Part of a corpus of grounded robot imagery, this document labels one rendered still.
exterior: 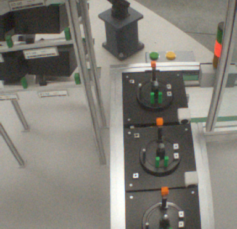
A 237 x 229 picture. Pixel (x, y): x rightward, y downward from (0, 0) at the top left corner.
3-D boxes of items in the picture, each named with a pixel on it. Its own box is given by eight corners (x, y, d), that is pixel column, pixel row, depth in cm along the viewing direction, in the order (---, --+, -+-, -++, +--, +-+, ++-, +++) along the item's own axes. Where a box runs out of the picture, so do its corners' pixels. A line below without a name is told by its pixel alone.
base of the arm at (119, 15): (121, 8, 150) (120, -1, 145) (131, 15, 147) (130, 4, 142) (108, 15, 148) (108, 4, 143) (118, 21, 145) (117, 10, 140)
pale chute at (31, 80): (33, 79, 138) (33, 68, 138) (62, 81, 137) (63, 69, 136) (2, 85, 111) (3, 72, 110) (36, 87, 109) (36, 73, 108)
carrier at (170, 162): (123, 131, 125) (121, 110, 115) (190, 127, 124) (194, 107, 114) (124, 193, 111) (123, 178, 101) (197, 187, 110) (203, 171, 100)
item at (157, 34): (113, -8, 198) (113, -12, 196) (232, 73, 154) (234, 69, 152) (12, 47, 175) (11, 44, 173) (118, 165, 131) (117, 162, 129)
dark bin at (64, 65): (58, 43, 121) (58, 24, 117) (94, 44, 119) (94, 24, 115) (28, 74, 96) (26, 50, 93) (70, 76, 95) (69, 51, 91)
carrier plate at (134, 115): (122, 76, 140) (121, 73, 139) (181, 74, 139) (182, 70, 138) (123, 128, 126) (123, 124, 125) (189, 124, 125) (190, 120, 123)
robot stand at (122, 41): (124, 32, 170) (122, 2, 154) (145, 47, 163) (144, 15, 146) (101, 45, 165) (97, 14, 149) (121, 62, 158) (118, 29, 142)
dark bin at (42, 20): (51, 10, 108) (50, -11, 104) (89, 9, 106) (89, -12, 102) (14, 34, 84) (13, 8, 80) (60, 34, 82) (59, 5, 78)
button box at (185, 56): (145, 60, 152) (145, 50, 147) (192, 59, 151) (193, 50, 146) (146, 73, 148) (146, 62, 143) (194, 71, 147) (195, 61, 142)
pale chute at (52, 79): (68, 76, 138) (68, 65, 137) (100, 78, 136) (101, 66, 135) (42, 81, 110) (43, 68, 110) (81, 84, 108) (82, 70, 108)
